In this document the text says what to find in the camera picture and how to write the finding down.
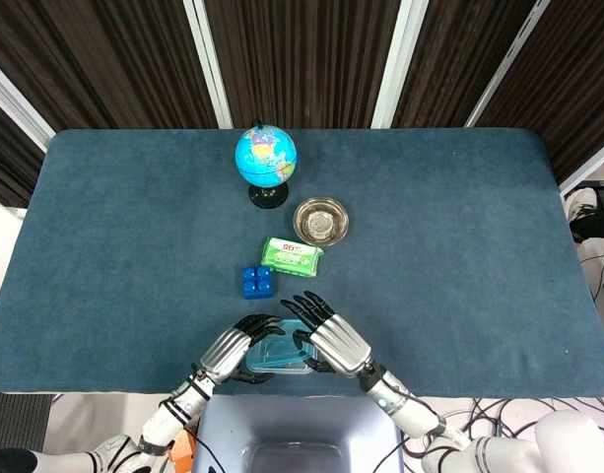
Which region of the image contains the white partition post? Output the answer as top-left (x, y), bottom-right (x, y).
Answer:
top-left (0, 53), bottom-right (56, 149)
top-left (369, 0), bottom-right (430, 130)
top-left (181, 0), bottom-right (234, 130)
top-left (464, 0), bottom-right (553, 128)
top-left (559, 145), bottom-right (604, 198)

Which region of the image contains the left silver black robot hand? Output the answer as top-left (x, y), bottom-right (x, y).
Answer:
top-left (198, 313), bottom-right (282, 384)

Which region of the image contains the glass bowl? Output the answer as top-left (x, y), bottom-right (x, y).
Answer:
top-left (293, 196), bottom-right (351, 246)

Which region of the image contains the black and white equipment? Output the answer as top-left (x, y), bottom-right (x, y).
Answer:
top-left (565, 179), bottom-right (604, 243)

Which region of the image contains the clear plastic container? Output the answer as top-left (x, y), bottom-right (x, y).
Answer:
top-left (245, 339), bottom-right (313, 376)

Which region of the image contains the blue globe on black stand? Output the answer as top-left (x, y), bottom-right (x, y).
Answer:
top-left (235, 119), bottom-right (299, 210)

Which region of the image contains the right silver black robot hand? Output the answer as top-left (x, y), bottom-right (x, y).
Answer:
top-left (280, 290), bottom-right (373, 379)

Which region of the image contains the clear glass dish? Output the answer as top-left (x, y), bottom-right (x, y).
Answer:
top-left (304, 209), bottom-right (335, 237)

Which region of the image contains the grey robot torso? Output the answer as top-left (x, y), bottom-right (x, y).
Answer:
top-left (191, 393), bottom-right (405, 473)

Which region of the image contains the teal plastic lid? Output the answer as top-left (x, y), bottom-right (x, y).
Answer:
top-left (246, 318), bottom-right (317, 375)

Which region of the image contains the orange wooden block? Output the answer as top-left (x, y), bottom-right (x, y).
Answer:
top-left (170, 427), bottom-right (197, 465)

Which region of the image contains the green wet wipes pack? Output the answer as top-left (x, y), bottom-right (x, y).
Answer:
top-left (259, 236), bottom-right (326, 281)

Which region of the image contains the black floor cable tangle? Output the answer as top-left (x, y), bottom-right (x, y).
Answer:
top-left (399, 396), bottom-right (604, 473)

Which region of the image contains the teal table cloth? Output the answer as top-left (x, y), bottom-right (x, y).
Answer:
top-left (0, 127), bottom-right (604, 399)

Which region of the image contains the blue toy building block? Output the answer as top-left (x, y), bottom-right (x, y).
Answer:
top-left (240, 265), bottom-right (276, 301)

